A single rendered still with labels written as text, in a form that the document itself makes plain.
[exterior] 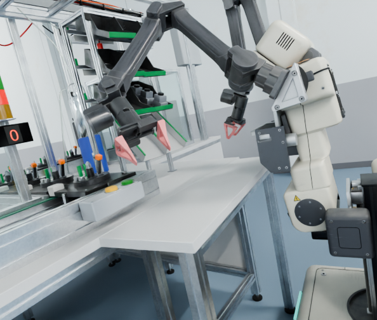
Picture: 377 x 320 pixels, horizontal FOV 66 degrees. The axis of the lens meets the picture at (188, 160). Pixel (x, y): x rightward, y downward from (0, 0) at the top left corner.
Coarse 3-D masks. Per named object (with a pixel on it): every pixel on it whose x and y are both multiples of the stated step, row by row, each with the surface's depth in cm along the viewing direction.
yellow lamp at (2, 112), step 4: (4, 104) 98; (8, 104) 100; (0, 108) 97; (4, 108) 98; (8, 108) 99; (0, 112) 97; (4, 112) 98; (8, 112) 99; (0, 116) 98; (4, 116) 98; (8, 116) 99; (12, 116) 100
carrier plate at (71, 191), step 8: (112, 176) 115; (120, 176) 112; (128, 176) 112; (72, 184) 116; (96, 184) 105; (104, 184) 103; (48, 192) 111; (56, 192) 107; (64, 192) 104; (72, 192) 101; (80, 192) 98; (88, 192) 97
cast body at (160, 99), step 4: (160, 92) 138; (156, 96) 137; (160, 96) 136; (164, 96) 137; (156, 100) 138; (160, 100) 136; (164, 100) 138; (156, 104) 138; (160, 104) 136; (164, 104) 137
